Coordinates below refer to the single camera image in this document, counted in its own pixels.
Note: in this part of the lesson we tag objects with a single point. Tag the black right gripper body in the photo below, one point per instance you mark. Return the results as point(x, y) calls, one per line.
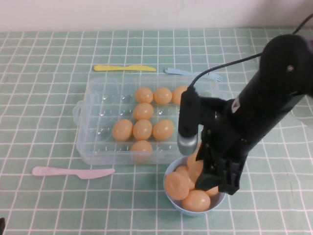
point(230, 132)

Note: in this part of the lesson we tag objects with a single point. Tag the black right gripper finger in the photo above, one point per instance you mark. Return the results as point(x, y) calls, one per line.
point(210, 173)
point(231, 178)

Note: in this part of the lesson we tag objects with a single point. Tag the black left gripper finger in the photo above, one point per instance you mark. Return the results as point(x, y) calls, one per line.
point(1, 224)

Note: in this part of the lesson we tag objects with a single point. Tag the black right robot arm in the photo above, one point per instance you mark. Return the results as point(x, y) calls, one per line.
point(281, 73)

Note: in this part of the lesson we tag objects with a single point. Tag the clear plastic egg box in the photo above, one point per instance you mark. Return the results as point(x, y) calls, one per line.
point(105, 115)

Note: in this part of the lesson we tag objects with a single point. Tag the light blue bowl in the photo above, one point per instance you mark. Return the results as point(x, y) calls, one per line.
point(193, 213)

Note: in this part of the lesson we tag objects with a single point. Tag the pink plastic knife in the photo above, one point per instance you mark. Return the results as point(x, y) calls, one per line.
point(61, 172)

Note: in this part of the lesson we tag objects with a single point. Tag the light blue plastic fork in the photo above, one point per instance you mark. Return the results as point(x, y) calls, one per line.
point(173, 71)

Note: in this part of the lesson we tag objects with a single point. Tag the mint green checked tablecloth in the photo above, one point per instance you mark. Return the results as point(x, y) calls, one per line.
point(49, 98)

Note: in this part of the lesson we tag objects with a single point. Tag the yellow plastic knife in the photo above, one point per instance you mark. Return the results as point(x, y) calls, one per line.
point(110, 68)

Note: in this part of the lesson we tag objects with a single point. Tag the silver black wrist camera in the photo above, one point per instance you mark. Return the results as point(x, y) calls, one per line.
point(188, 117)

